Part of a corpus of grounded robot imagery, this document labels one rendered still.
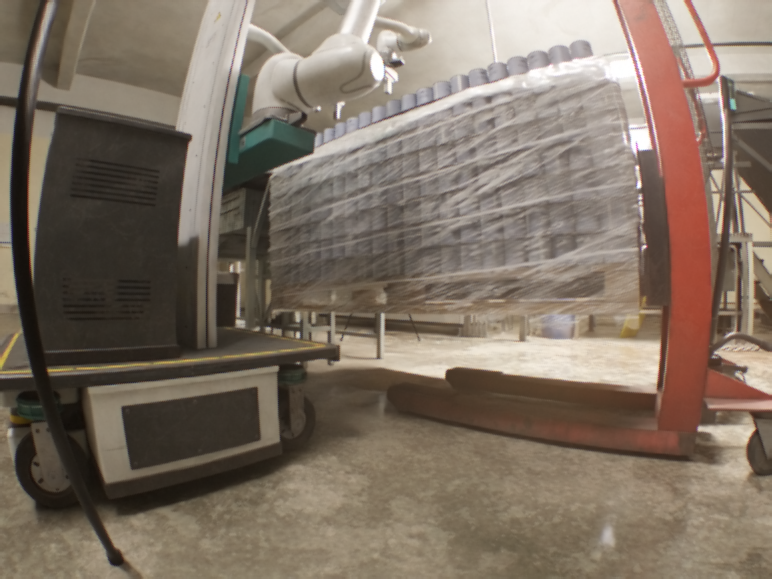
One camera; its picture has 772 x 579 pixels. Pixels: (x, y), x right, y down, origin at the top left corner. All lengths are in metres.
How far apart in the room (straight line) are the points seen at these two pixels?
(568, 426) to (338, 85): 1.17
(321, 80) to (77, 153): 0.62
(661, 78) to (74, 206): 1.54
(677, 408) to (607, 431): 0.22
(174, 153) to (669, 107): 1.33
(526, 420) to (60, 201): 1.35
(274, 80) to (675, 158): 1.16
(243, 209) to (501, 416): 1.60
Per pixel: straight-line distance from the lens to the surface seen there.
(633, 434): 1.19
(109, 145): 0.88
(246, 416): 0.92
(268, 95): 1.11
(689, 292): 1.13
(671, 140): 1.21
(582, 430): 1.20
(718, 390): 1.18
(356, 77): 1.01
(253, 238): 1.96
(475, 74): 1.25
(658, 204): 1.22
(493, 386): 1.76
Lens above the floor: 0.47
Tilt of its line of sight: 1 degrees up
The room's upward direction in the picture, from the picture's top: 1 degrees clockwise
